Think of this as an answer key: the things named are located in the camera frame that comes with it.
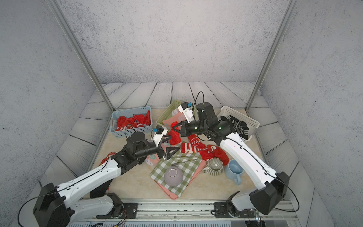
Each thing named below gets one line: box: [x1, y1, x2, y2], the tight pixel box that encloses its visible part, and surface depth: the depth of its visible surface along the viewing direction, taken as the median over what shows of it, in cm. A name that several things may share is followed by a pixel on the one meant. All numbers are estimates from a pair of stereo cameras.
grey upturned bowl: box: [164, 165, 184, 187], surface depth 82 cm
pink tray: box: [155, 159, 207, 200], surface depth 83 cm
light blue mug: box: [224, 158, 244, 186], surface depth 81 cm
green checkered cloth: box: [148, 151, 203, 198], surface depth 89 cm
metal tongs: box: [170, 157, 199, 166], surface depth 93 cm
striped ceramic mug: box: [202, 157, 224, 177], surface depth 84 cm
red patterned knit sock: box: [188, 133, 230, 166], surface depth 94 cm
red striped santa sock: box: [181, 142, 198, 154], surface depth 96 cm
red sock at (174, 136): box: [167, 121, 182, 146], surface depth 68 cm
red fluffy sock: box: [115, 110, 152, 132], surface depth 107 cm
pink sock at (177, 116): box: [162, 107, 187, 130], surface depth 113 cm
